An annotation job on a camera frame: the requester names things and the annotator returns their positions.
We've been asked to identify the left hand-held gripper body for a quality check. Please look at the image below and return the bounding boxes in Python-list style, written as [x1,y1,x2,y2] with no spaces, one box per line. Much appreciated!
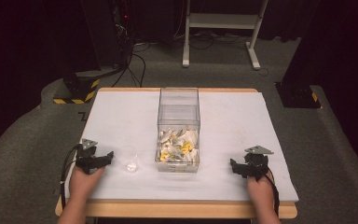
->
[75,138,107,175]

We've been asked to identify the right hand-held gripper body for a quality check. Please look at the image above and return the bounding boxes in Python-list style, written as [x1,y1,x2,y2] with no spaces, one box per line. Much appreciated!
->
[241,145,275,182]

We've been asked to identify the clear plastic cup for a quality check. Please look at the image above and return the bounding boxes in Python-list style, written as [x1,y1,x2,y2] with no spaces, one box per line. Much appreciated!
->
[117,146,140,173]

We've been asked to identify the pile of white yellow packets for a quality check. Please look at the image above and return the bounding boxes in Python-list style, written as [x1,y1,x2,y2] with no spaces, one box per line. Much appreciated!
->
[158,126,200,164]

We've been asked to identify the clear plastic box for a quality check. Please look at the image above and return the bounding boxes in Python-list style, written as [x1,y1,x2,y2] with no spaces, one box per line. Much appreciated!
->
[154,87,201,174]

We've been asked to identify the person's left hand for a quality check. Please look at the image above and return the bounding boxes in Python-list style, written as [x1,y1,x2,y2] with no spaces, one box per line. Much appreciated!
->
[69,165,106,203]

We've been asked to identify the person's right hand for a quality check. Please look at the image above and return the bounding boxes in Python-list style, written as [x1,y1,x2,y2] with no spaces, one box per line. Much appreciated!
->
[246,171,276,207]

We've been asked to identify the white foam mat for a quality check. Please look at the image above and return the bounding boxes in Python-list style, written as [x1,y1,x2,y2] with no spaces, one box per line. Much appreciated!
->
[64,91,300,203]

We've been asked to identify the black stand yellow striped base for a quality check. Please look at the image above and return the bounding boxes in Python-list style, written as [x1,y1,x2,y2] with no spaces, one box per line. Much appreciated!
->
[52,68,102,105]

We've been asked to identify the wooden table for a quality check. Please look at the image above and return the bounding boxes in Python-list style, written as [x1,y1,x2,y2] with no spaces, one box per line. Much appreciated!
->
[54,87,299,220]

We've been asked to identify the black computer tower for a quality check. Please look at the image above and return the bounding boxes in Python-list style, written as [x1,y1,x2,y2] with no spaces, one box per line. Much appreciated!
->
[79,0,135,72]

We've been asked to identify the white metal stand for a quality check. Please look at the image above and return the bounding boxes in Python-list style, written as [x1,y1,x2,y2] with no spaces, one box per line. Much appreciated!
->
[181,0,270,71]

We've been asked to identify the left hand-held gripper black cable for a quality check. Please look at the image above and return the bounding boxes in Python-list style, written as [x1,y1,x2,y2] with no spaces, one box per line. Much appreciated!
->
[60,144,84,210]

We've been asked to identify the hand-held gripper black cable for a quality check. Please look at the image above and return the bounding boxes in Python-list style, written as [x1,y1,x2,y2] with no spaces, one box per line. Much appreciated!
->
[249,157,282,218]
[60,144,84,210]

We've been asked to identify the right hand-held gripper black cable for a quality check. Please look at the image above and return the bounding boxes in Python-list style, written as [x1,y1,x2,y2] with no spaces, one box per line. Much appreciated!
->
[249,157,282,218]

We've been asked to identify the black floor cables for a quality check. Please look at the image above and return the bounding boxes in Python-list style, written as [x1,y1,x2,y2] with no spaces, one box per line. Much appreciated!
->
[111,41,152,89]

